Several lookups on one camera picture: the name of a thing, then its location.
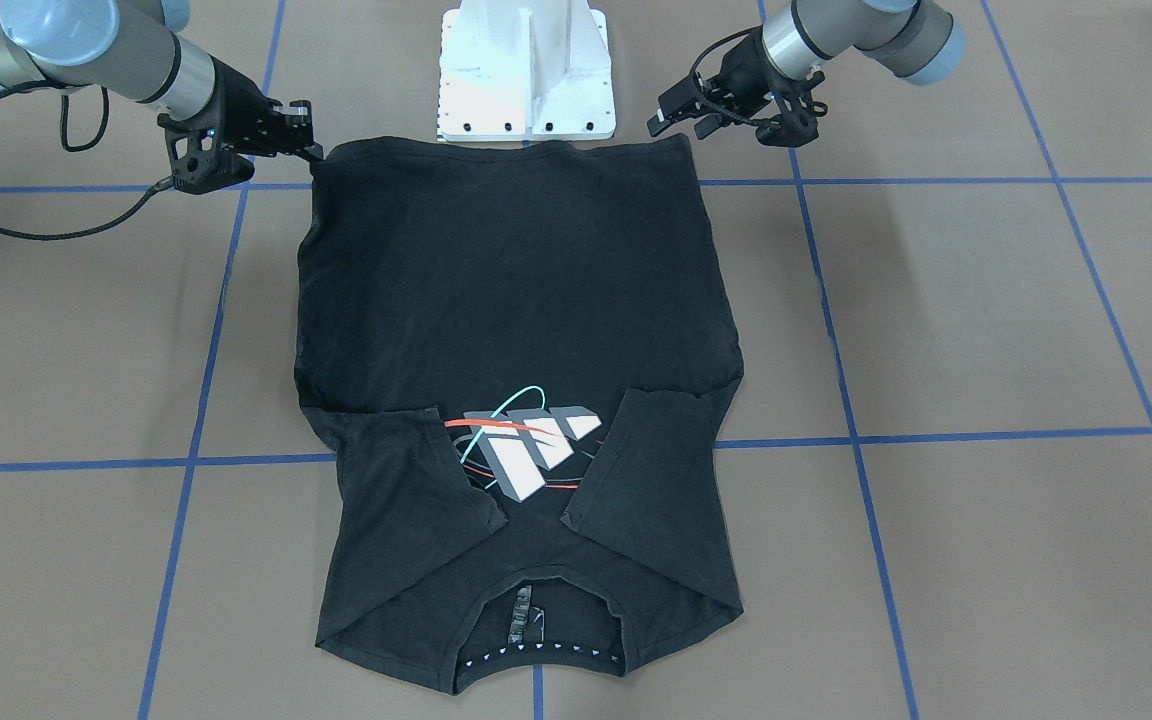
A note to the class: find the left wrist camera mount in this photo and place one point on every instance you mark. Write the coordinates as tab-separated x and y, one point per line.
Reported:
797	119

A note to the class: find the brown table mat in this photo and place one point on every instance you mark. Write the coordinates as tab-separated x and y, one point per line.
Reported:
937	472

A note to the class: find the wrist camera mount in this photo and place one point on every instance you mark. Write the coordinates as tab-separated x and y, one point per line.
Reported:
797	119
200	161

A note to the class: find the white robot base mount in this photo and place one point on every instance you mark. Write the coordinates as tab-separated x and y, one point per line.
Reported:
525	71

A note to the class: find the black printed t-shirt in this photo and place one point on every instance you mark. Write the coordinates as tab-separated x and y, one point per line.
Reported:
521	360

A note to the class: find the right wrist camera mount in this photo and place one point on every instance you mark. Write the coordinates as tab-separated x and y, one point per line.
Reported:
200	161

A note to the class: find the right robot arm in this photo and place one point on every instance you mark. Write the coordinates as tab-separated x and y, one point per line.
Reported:
134	49

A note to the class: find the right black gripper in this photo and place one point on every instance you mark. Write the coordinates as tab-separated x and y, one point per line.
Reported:
233	92

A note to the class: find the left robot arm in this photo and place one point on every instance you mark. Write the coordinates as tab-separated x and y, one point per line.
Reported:
918	41

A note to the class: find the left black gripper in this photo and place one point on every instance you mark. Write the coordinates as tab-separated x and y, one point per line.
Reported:
739	81

